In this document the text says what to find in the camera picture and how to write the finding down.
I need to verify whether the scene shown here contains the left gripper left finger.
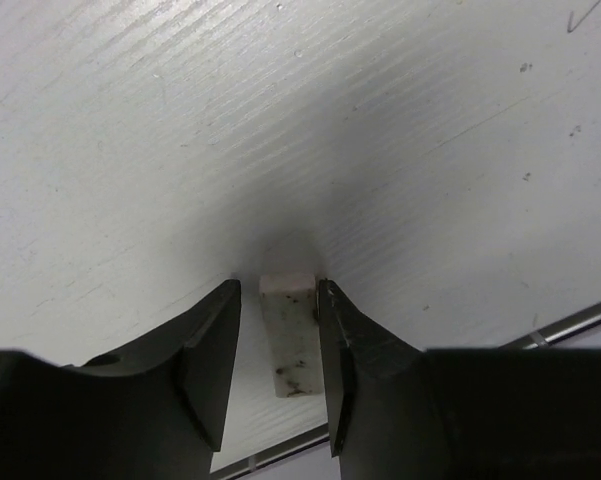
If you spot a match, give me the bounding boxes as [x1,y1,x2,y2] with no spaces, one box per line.
[59,279,241,479]

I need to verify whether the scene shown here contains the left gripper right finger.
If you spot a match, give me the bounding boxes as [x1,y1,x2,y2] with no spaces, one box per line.
[318,280,430,479]

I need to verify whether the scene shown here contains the grey eraser block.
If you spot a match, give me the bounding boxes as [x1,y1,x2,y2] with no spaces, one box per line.
[259,273,324,399]

